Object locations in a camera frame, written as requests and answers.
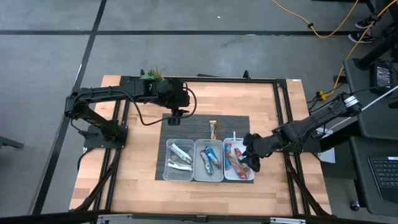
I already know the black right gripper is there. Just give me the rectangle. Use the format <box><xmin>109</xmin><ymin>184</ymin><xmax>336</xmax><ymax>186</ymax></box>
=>
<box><xmin>241</xmin><ymin>133</ymin><xmax>276</xmax><ymax>173</ymax></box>

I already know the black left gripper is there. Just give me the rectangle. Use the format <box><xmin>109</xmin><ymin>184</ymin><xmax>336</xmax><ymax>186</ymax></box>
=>
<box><xmin>156</xmin><ymin>77</ymin><xmax>191</xmax><ymax>126</ymax></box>

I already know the blue red granola bar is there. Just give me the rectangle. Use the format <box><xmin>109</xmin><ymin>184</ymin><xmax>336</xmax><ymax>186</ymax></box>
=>
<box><xmin>233</xmin><ymin>147</ymin><xmax>251</xmax><ymax>180</ymax></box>
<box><xmin>230</xmin><ymin>154</ymin><xmax>246</xmax><ymax>179</ymax></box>

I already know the orange granola bar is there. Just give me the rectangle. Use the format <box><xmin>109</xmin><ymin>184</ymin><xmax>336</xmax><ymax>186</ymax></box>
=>
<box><xmin>208</xmin><ymin>119</ymin><xmax>218</xmax><ymax>141</ymax></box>

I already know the dark woven placemat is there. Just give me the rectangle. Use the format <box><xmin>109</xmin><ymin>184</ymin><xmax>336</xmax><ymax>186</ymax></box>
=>
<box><xmin>154</xmin><ymin>113</ymin><xmax>254</xmax><ymax>184</ymax></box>

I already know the white plastic bin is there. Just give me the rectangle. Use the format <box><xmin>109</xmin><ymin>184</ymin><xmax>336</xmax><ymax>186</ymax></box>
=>
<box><xmin>222</xmin><ymin>138</ymin><xmax>255</xmax><ymax>180</ymax></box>

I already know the pale grey plastic bin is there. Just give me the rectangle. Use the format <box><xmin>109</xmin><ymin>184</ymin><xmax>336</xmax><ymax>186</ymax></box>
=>
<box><xmin>193</xmin><ymin>139</ymin><xmax>224</xmax><ymax>183</ymax></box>

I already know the succulent in patterned pot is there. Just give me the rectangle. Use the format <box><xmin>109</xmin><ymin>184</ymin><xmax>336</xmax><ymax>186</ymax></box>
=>
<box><xmin>139</xmin><ymin>67</ymin><xmax>167</xmax><ymax>83</ymax></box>

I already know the clear plastic bin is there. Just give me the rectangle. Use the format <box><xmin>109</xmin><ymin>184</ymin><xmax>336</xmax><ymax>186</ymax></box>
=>
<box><xmin>162</xmin><ymin>139</ymin><xmax>195</xmax><ymax>183</ymax></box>

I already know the white paper sheet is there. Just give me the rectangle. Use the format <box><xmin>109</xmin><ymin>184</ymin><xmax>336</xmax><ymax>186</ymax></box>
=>
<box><xmin>317</xmin><ymin>126</ymin><xmax>337</xmax><ymax>165</ymax></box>

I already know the dark grey side desk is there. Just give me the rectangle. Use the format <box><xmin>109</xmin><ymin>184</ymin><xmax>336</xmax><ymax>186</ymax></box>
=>
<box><xmin>343</xmin><ymin>58</ymin><xmax>398</xmax><ymax>217</ymax></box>

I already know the black keyboard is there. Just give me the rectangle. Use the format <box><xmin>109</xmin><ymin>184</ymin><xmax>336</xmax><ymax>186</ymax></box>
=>
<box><xmin>368</xmin><ymin>155</ymin><xmax>398</xmax><ymax>203</ymax></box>

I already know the black power adapter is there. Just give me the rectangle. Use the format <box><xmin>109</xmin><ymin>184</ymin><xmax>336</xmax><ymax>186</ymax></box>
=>
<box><xmin>371</xmin><ymin>60</ymin><xmax>395</xmax><ymax>95</ymax></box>

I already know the person's shoe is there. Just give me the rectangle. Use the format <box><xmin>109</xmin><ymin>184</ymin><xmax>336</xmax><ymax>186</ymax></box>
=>
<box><xmin>355</xmin><ymin>16</ymin><xmax>374</xmax><ymax>30</ymax></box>
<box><xmin>348</xmin><ymin>32</ymin><xmax>376</xmax><ymax>44</ymax></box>

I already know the grey chair leg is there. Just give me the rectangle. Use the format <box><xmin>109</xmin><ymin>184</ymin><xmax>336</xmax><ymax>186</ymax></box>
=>
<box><xmin>0</xmin><ymin>135</ymin><xmax>25</xmax><ymax>151</ymax></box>

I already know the black pole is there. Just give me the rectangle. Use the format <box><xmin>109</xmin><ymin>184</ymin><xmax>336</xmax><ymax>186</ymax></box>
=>
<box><xmin>354</xmin><ymin>29</ymin><xmax>398</xmax><ymax>70</ymax></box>

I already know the person's leg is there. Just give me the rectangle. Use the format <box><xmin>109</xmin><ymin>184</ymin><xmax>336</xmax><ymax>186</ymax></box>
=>
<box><xmin>369</xmin><ymin>0</ymin><xmax>398</xmax><ymax>35</ymax></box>

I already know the black aluminium table frame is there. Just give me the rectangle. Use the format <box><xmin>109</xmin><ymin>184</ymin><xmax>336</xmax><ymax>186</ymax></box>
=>
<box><xmin>70</xmin><ymin>70</ymin><xmax>333</xmax><ymax>218</ymax></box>

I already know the white cable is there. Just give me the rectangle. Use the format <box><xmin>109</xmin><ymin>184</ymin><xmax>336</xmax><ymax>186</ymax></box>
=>
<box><xmin>322</xmin><ymin>92</ymin><xmax>398</xmax><ymax>133</ymax></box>

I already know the yellow power cable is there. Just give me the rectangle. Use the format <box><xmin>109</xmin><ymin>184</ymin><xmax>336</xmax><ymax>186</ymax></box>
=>
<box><xmin>271</xmin><ymin>0</ymin><xmax>360</xmax><ymax>39</ymax></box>
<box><xmin>316</xmin><ymin>0</ymin><xmax>392</xmax><ymax>101</ymax></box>

